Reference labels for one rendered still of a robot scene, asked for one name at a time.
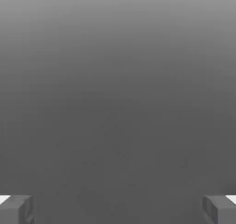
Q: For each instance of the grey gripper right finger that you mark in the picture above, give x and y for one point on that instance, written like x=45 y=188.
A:
x=221 y=211

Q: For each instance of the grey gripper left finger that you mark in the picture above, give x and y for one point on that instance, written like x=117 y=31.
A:
x=14 y=210

